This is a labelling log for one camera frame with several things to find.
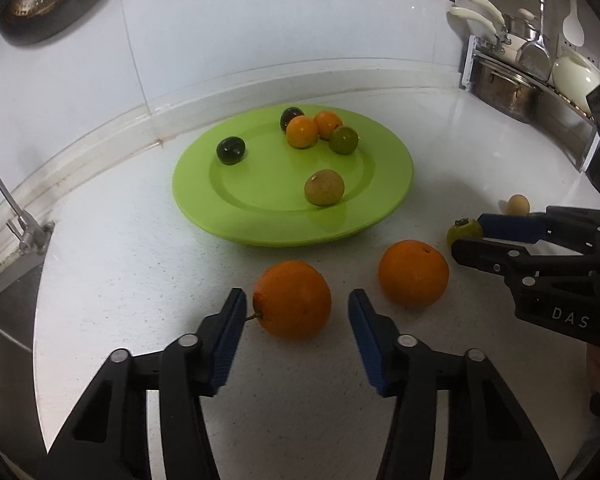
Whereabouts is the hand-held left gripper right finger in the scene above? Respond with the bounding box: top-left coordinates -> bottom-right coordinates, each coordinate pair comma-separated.
348,289 -> 561,480

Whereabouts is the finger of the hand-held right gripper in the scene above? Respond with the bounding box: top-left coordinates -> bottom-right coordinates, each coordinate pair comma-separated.
477,204 -> 600,262
451,238 -> 598,281

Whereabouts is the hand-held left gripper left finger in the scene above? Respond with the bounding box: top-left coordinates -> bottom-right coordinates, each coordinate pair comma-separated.
35,287 -> 247,480

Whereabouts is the green fruit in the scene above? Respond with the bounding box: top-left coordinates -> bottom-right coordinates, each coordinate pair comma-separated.
328,126 -> 360,156
447,217 -> 484,249

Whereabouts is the orange with stem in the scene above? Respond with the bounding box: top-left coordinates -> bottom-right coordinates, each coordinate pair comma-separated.
245,260 -> 333,342

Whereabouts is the green plate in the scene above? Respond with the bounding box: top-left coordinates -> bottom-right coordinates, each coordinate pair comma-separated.
172,104 -> 415,248

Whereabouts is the dark plum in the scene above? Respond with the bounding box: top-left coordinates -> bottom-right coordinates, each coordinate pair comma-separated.
216,136 -> 247,166
280,106 -> 306,134

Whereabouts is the small orange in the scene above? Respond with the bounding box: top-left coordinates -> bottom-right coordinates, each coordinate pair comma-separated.
314,110 -> 344,141
286,115 -> 319,150

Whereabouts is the stainless steel pot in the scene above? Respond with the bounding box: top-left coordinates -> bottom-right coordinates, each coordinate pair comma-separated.
470,57 -> 544,124

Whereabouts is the white ceramic pitcher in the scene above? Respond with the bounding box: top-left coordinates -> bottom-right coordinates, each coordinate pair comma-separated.
551,50 -> 600,101

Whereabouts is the metal spatula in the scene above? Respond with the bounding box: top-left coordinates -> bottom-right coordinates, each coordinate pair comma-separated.
516,0 -> 552,82

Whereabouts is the metal dish rack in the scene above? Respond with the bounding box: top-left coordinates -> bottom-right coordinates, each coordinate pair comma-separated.
459,35 -> 600,174

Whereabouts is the steel utensil holder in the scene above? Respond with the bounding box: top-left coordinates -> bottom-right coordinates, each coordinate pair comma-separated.
502,7 -> 541,41

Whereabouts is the white rice paddle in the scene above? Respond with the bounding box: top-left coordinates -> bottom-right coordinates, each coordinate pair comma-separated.
562,0 -> 585,46

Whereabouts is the stainless steel sink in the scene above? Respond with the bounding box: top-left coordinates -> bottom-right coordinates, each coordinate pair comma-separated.
0,252 -> 46,461

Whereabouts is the slim gooseneck faucet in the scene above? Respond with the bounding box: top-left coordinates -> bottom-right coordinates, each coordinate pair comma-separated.
0,137 -> 52,257

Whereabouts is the black frying pan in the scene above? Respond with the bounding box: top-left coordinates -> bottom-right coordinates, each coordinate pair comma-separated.
0,0 -> 129,46

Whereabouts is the white-handled knife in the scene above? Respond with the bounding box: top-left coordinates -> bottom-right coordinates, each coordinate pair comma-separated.
448,6 -> 504,41
461,0 -> 506,26

